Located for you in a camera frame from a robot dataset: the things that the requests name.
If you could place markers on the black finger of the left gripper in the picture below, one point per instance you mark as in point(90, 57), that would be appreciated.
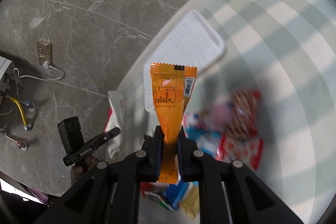
point(90, 146)

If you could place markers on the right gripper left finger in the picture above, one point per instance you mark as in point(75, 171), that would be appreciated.
point(153, 146)

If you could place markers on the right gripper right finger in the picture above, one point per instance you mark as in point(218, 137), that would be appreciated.
point(187, 161)

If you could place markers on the pink cartoon snack packet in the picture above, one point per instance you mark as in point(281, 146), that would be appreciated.
point(211, 120)

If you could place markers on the blue cookie packet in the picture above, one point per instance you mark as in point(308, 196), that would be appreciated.
point(175, 193)

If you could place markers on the green seaweed snack packet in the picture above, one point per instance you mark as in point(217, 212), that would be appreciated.
point(151, 192)

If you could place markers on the white red snack packet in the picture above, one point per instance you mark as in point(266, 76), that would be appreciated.
point(116, 117)

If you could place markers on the gold snack packet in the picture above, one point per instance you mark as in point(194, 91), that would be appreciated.
point(190, 202)

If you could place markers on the red white small packet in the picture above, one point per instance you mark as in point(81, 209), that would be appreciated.
point(241, 140)

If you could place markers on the orange snack packet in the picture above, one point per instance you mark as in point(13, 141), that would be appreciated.
point(172, 86)

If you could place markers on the left hand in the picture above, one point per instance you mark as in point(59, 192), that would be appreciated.
point(80, 169)

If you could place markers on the white plastic tray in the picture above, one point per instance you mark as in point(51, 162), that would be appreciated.
point(192, 42)

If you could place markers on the white appliance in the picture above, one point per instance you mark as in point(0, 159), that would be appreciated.
point(6, 71)

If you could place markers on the green check tablecloth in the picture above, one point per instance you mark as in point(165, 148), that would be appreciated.
point(286, 50)

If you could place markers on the black camera box left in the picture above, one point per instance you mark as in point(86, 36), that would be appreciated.
point(70, 134)

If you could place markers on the gold wall socket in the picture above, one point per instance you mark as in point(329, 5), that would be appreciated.
point(44, 51)

